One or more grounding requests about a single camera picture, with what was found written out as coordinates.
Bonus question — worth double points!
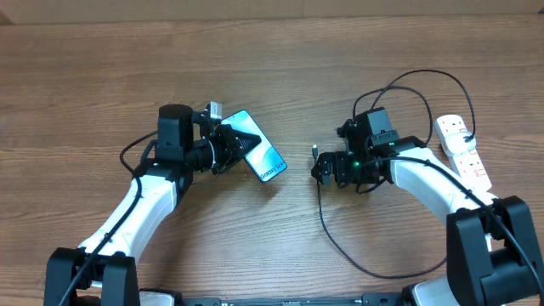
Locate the blue Galaxy smartphone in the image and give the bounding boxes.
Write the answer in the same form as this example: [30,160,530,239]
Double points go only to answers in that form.
[221,110,287,183]

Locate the white charger plug adapter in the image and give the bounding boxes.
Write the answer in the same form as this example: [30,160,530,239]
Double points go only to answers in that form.
[442,131,476,156]

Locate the black charger cable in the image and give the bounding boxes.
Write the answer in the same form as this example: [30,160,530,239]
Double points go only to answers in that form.
[312,69,477,281]

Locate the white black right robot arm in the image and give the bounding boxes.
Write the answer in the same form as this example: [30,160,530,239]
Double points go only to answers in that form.
[311,107,543,305]

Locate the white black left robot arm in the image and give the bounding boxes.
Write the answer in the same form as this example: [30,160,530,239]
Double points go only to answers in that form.
[44,102,266,305]

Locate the white power strip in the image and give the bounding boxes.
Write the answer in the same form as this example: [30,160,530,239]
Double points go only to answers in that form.
[434,115,492,191]

